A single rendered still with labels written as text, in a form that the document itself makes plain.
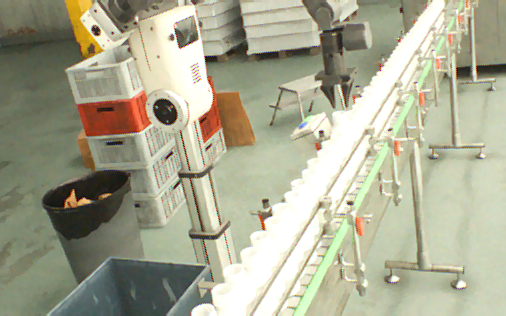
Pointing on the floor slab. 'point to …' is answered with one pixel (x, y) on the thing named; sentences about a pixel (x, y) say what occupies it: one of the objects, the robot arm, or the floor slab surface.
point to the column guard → (82, 28)
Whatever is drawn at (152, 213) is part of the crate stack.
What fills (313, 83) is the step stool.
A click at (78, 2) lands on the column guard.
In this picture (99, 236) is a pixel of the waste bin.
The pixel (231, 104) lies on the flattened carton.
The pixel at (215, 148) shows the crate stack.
